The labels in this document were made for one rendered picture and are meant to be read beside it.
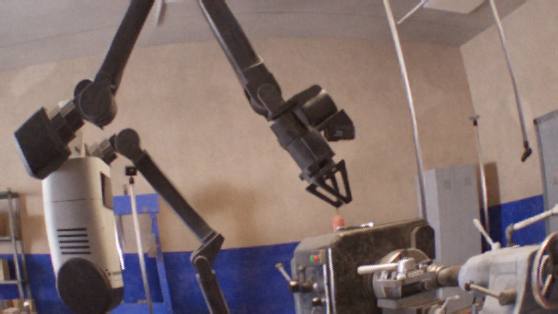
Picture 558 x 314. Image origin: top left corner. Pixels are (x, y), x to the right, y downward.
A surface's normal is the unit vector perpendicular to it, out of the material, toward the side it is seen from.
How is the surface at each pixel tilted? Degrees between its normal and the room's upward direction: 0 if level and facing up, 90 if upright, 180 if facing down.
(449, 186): 90
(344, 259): 90
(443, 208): 90
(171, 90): 90
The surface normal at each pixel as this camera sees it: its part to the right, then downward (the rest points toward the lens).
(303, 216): 0.22, -0.17
